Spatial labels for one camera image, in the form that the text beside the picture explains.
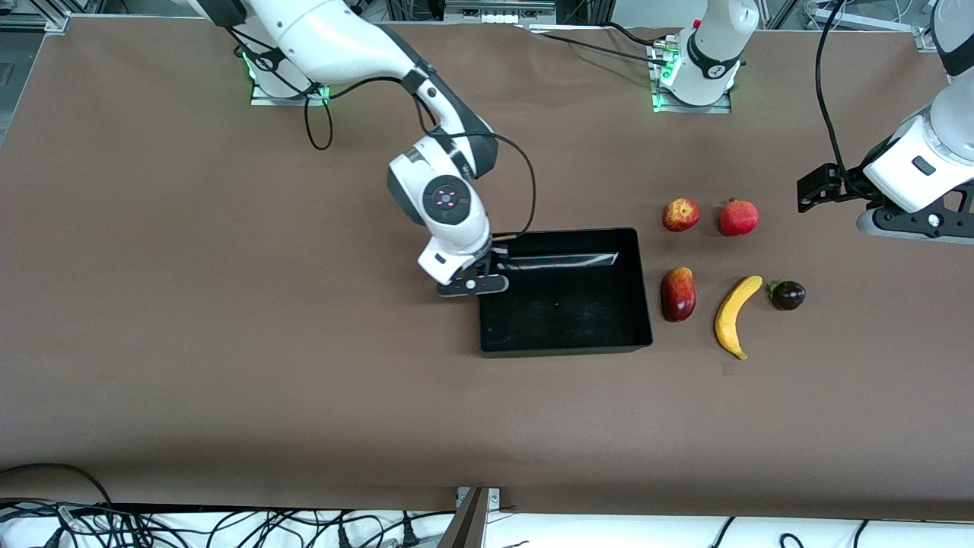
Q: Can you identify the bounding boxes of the black plastic box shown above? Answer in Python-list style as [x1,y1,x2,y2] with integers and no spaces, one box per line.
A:
[478,227,654,358]

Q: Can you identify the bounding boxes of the red yellow apple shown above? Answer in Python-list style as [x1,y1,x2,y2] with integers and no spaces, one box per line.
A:
[662,198,702,233]

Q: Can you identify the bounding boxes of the yellow banana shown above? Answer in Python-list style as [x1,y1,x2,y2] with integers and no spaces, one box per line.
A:
[714,275,763,361]

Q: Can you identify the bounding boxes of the red pomegranate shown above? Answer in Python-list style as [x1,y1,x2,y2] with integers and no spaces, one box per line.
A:
[718,197,760,237]

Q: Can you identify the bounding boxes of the dark purple eggplant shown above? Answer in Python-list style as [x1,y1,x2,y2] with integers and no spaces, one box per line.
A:
[767,279,807,311]

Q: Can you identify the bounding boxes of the red mango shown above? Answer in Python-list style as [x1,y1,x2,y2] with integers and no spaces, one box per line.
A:
[660,266,697,323]

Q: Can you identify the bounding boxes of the white power strip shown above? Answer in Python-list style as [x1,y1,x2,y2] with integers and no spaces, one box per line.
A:
[444,0,558,25]

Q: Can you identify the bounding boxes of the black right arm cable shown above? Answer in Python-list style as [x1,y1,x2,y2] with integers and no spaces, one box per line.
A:
[227,27,538,241]

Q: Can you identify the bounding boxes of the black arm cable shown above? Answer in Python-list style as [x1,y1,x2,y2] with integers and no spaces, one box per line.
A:
[227,27,538,241]
[813,0,876,200]

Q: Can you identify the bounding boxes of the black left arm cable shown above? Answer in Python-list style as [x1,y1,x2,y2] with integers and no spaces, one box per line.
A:
[813,0,876,200]

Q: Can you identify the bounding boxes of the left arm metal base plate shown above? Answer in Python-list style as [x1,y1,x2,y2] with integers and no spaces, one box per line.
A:
[651,38,734,115]

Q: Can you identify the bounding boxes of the black cable across table edge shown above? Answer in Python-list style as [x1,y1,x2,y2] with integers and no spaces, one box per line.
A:
[525,21,680,68]

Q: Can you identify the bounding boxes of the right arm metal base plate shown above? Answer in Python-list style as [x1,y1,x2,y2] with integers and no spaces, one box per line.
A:
[249,46,332,107]

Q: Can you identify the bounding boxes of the metal table bracket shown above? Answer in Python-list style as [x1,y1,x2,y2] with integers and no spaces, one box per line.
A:
[435,487,503,548]

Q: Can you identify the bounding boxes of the tangled black cables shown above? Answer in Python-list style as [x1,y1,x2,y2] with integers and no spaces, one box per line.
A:
[0,499,457,548]

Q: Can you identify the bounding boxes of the black looped cable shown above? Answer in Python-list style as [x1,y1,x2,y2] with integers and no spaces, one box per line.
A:
[0,462,115,509]

